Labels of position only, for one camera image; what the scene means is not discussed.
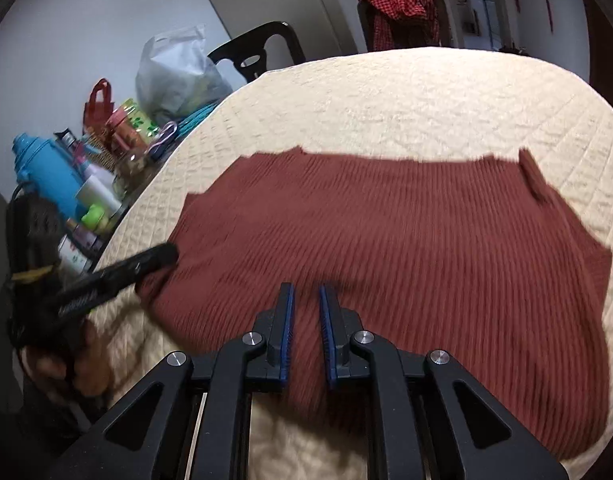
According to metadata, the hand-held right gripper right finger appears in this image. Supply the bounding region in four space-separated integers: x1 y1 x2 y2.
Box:
319 283 570 480

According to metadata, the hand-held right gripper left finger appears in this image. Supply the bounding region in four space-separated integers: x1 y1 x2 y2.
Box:
46 282 296 480

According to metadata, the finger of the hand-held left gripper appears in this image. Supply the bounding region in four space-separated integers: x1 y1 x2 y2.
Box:
86 242 180 288

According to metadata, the rust red knitted sweater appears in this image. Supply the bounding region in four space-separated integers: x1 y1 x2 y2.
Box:
136 146 613 461

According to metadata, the person's left hand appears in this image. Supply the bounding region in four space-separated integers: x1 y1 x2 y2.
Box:
26 319 111 403

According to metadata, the red label bottle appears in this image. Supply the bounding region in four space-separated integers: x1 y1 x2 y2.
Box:
58 220 104 275

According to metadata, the green round container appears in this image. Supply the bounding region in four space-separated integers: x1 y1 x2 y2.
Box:
81 203 110 233

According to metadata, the blue thermos jug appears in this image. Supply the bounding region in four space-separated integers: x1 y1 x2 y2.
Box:
12 132 87 218

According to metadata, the white plastic bottle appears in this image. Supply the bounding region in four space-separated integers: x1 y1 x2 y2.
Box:
76 177 122 216

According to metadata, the glass jar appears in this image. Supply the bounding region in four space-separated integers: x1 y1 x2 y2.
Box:
114 147 152 196

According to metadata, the pink purple pouch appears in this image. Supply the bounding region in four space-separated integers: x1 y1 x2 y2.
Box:
146 121 178 161

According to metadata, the pink bottle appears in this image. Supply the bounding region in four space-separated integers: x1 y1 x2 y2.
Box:
106 110 132 153

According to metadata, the green floral box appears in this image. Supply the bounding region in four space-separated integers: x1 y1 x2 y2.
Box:
114 100 160 143

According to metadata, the teal mesh net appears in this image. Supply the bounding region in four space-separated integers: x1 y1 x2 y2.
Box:
174 100 220 138

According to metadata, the red gift bag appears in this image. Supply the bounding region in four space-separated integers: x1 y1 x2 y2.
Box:
82 78 114 133

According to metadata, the white plastic bag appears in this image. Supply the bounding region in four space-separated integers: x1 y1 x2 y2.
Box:
135 25 234 126

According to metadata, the beige quilted blanket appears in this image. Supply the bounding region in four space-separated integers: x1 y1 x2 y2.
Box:
89 46 613 480

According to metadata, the dark wooden chair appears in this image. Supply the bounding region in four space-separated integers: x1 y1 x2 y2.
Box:
357 0 452 53
207 21 306 86

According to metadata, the red checked cloth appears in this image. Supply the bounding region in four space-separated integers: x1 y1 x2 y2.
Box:
361 0 440 52

